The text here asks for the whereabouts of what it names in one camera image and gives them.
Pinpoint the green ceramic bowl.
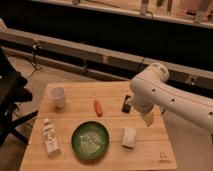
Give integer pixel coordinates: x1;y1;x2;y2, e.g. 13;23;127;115
71;121;109;160

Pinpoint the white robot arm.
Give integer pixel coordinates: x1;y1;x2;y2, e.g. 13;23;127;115
129;63;213;134

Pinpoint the black rectangular block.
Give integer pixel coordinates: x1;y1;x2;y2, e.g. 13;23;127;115
122;95;131;113

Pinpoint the white sponge block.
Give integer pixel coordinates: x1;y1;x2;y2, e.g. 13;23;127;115
122;127;136;148

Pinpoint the orange carrot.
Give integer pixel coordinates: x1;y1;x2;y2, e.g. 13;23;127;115
94;100;103;117

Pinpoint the white paper cup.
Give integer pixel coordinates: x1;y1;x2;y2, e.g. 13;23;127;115
48;87;66;109

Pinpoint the white plastic bottle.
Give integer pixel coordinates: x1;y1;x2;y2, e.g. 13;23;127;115
43;119;61;157

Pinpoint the black chair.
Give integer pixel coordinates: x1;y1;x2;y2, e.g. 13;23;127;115
0;47;38;147

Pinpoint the black cable on wall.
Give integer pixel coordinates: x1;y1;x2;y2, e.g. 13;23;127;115
27;39;42;79

